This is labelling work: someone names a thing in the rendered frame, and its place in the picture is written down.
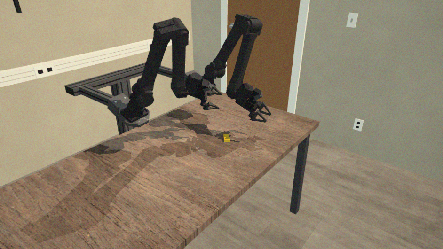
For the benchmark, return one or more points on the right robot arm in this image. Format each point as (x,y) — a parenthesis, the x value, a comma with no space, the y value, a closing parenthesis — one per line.
(142,95)

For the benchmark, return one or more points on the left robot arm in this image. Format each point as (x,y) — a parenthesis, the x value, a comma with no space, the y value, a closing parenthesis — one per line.
(250,27)

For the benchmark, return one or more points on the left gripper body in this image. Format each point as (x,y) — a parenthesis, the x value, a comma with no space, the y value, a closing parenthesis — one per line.
(257,106)

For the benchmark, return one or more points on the yellow block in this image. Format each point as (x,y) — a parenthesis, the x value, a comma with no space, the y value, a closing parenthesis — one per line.
(226,137)

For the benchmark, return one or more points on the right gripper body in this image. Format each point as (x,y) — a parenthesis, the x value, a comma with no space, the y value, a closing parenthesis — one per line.
(203,102)

